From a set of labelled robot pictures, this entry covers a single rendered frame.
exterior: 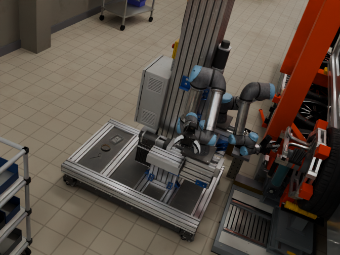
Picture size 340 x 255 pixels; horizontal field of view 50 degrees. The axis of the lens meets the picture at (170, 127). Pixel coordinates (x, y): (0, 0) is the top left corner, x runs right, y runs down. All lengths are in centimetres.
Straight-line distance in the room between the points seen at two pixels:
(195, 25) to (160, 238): 171
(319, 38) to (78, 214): 233
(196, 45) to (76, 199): 167
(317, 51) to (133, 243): 204
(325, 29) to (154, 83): 129
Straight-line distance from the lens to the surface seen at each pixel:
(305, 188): 270
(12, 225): 258
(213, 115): 234
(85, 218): 319
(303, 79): 309
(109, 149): 348
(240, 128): 274
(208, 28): 248
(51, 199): 333
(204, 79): 237
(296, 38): 500
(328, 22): 294
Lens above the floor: 248
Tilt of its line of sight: 35 degrees down
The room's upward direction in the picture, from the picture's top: 14 degrees clockwise
